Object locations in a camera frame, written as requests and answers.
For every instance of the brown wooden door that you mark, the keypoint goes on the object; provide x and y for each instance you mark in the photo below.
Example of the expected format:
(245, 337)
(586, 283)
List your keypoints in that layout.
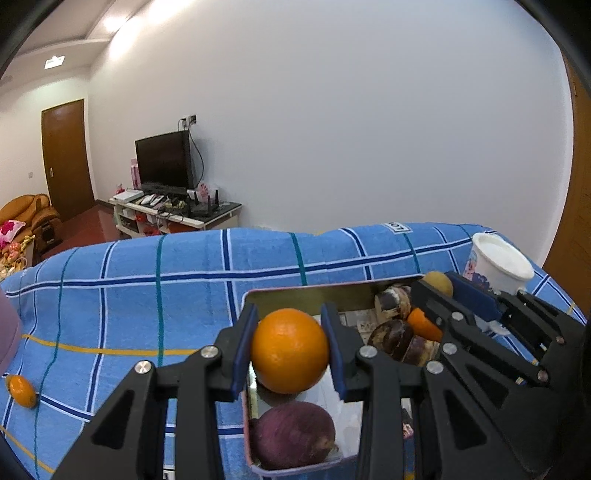
(69, 159)

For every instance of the small orange carrot piece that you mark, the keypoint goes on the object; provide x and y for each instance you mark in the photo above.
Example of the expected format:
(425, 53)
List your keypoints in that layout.
(422, 325)

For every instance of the orange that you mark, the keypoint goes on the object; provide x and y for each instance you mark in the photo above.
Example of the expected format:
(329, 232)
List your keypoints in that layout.
(22, 391)
(288, 350)

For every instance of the white television stand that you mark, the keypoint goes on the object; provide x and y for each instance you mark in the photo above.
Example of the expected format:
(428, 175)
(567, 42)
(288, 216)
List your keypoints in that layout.
(138, 217)

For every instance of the black router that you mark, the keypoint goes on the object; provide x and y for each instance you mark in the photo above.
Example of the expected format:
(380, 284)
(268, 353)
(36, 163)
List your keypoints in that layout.
(205, 206)

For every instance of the small yellow-green fruit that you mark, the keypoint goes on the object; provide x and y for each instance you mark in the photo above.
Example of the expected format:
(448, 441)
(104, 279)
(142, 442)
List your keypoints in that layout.
(436, 282)

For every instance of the white set-top box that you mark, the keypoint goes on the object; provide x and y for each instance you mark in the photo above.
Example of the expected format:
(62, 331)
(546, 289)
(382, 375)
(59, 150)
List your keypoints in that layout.
(128, 195)

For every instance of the pink floral pillow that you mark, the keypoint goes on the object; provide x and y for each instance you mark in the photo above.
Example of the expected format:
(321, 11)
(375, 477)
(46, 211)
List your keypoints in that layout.
(11, 233)

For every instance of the lilac cylindrical container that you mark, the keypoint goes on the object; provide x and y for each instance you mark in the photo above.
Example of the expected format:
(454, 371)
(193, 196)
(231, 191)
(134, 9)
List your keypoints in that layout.
(8, 332)

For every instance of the brown wooden door panel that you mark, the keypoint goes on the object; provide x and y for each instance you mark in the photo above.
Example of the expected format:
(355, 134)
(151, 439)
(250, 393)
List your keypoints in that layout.
(572, 207)

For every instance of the pink tin box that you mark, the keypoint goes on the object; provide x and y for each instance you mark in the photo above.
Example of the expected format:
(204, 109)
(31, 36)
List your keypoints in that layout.
(295, 295)

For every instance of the printed paper sheet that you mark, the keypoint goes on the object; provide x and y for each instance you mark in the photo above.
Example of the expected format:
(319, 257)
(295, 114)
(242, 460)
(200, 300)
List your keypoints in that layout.
(358, 325)

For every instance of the tan leather armchair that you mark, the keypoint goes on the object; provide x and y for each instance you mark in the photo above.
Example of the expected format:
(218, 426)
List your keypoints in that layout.
(34, 217)

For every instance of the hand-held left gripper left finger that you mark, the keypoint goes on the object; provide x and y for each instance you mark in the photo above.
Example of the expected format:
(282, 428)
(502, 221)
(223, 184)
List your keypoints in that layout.
(244, 355)

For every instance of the purple onion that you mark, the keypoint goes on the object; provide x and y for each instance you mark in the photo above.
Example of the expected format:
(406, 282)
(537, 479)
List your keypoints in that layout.
(291, 436)

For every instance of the pink gift box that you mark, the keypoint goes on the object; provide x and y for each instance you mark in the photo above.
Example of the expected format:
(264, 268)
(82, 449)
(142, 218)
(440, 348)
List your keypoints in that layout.
(135, 174)

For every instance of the large purple sugarcane piece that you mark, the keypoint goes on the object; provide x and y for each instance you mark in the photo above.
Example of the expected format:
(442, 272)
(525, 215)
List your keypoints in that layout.
(422, 350)

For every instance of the blue plaid blanket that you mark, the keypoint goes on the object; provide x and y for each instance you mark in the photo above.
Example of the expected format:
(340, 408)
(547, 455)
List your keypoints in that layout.
(138, 300)

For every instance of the rectangular ceiling light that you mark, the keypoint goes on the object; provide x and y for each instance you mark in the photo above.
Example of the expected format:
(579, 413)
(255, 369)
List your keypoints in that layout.
(54, 61)

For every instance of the black television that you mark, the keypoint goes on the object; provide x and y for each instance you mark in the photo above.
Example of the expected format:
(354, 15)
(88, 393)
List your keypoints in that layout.
(164, 159)

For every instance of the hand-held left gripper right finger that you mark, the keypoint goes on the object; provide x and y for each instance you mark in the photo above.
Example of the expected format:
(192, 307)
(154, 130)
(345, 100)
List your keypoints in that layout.
(333, 355)

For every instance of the white plastic cup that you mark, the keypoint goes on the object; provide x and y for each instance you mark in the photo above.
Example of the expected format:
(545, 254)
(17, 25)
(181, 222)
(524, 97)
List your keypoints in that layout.
(496, 267)

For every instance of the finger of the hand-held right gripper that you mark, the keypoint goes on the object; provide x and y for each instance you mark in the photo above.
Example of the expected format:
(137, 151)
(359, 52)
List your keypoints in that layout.
(475, 297)
(480, 355)

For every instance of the wall power socket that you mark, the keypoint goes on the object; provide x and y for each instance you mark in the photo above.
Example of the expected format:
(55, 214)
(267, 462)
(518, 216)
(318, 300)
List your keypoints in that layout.
(189, 119)

